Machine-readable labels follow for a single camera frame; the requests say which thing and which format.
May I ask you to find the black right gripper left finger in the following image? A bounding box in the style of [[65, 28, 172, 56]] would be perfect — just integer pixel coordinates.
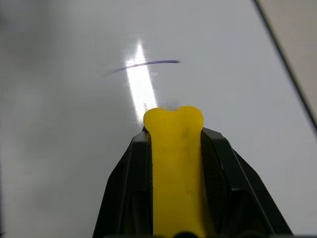
[[92, 125, 155, 238]]

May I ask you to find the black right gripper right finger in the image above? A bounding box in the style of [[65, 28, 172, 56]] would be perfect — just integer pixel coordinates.
[[200, 126, 294, 238]]

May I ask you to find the yellow whiteboard eraser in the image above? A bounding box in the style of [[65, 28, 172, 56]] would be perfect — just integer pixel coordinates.
[[143, 104, 214, 238]]

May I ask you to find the blue marker line drawing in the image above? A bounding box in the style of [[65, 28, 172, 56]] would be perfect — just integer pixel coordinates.
[[100, 59, 181, 77]]

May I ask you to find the white whiteboard with dark frame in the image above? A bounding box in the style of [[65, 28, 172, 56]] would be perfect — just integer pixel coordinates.
[[0, 0, 317, 238]]

